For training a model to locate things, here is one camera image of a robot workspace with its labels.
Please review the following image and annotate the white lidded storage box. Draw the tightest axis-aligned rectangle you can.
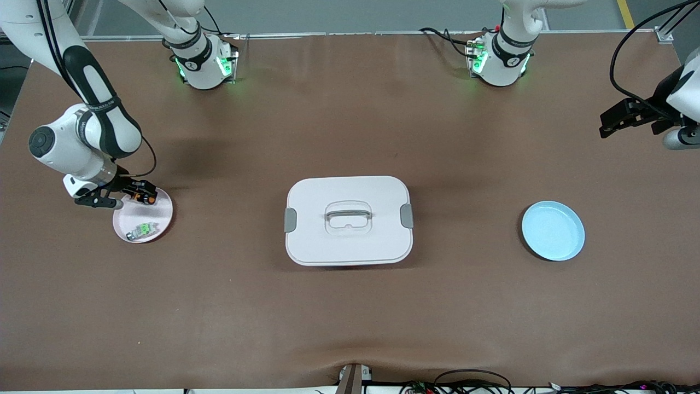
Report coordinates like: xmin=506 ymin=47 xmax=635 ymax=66
xmin=283 ymin=175 xmax=415 ymax=267

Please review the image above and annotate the pink round plate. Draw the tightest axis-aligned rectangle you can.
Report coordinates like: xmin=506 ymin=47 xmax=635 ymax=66
xmin=112 ymin=187 xmax=174 ymax=244

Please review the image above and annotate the light blue round plate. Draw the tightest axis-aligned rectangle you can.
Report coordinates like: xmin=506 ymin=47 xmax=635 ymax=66
xmin=521 ymin=200 xmax=586 ymax=262

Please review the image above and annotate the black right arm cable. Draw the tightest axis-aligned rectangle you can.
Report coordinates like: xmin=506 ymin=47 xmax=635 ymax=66
xmin=121 ymin=135 xmax=158 ymax=179

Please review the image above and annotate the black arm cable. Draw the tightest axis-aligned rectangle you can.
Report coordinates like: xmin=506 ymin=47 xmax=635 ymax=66
xmin=121 ymin=135 xmax=158 ymax=179
xmin=609 ymin=0 xmax=700 ymax=118

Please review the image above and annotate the green push-button switch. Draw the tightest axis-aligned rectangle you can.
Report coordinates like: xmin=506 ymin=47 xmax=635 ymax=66
xmin=126 ymin=221 xmax=160 ymax=242

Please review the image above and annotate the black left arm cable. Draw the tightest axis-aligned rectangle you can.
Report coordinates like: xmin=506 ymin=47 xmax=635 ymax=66
xmin=609 ymin=0 xmax=700 ymax=118

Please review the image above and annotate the aluminium frame profile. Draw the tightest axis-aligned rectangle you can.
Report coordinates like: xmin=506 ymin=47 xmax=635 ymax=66
xmin=70 ymin=0 xmax=95 ymax=37

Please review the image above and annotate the black left base cable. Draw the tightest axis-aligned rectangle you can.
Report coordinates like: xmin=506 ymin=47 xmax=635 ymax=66
xmin=419 ymin=27 xmax=482 ymax=59

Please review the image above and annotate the aluminium table edge rail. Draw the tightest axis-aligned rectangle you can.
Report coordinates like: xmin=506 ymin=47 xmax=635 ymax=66
xmin=82 ymin=30 xmax=670 ymax=41

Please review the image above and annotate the tangled cable bundle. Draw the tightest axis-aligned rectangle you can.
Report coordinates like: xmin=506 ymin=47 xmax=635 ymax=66
xmin=399 ymin=369 xmax=700 ymax=394

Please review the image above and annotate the metal table edge bracket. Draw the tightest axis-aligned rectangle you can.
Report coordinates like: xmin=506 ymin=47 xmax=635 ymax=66
xmin=336 ymin=363 xmax=374 ymax=394

